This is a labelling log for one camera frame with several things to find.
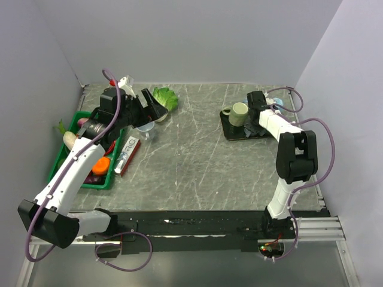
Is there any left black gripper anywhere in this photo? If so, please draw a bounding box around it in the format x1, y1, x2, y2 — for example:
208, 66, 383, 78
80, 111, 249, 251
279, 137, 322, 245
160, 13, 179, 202
115, 88, 168, 129

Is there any grey-blue hexagonal mug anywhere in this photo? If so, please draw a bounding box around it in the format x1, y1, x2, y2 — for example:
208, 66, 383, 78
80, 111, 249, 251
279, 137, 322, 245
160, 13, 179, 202
266, 97, 284, 106

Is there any grey plastic measuring cup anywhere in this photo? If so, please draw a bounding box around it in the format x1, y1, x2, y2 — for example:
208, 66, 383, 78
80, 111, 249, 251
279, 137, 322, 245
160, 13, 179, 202
136, 121, 156, 141

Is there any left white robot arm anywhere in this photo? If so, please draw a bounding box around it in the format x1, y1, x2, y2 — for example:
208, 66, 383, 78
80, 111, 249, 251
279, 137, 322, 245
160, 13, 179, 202
17, 87, 168, 248

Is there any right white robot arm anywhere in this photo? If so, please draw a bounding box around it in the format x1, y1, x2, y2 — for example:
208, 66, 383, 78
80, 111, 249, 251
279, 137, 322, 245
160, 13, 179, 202
245, 91, 318, 239

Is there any green ceramic mug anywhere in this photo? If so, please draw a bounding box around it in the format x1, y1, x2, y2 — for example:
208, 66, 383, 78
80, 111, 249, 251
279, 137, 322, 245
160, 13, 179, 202
221, 102, 249, 127

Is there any green lettuce toy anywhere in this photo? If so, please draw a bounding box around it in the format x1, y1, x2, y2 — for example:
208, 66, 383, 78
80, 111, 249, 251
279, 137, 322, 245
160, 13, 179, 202
153, 87, 179, 112

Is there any black gold-rimmed tray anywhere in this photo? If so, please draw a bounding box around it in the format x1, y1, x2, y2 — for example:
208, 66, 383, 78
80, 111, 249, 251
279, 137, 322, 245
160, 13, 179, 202
220, 112, 272, 141

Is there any red toothpaste box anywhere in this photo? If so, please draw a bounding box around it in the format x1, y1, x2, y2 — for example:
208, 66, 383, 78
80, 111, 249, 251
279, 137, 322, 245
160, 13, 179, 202
113, 136, 141, 176

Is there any red chili toy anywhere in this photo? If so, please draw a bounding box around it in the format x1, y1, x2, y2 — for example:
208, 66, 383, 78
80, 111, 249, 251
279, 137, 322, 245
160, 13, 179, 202
104, 141, 116, 156

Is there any purple onion toy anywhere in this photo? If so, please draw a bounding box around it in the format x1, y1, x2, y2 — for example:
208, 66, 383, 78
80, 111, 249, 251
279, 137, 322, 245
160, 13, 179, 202
77, 118, 89, 127

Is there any orange carrot toy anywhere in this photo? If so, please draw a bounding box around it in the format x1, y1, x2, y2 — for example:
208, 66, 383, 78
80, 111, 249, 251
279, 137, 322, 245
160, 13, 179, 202
92, 157, 111, 176

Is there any white radish toy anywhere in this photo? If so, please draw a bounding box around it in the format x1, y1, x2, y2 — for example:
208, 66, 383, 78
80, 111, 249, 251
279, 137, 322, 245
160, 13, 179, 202
63, 131, 77, 151

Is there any green bell pepper toy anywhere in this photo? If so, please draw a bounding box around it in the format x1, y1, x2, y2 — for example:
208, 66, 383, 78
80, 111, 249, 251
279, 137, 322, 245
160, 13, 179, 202
57, 158, 66, 170

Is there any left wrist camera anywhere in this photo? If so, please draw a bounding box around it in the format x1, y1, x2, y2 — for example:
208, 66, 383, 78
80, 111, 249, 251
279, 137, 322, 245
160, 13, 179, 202
118, 75, 135, 96

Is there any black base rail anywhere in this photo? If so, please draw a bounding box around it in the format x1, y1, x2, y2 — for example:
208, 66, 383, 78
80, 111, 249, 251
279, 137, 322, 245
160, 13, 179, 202
83, 209, 330, 254

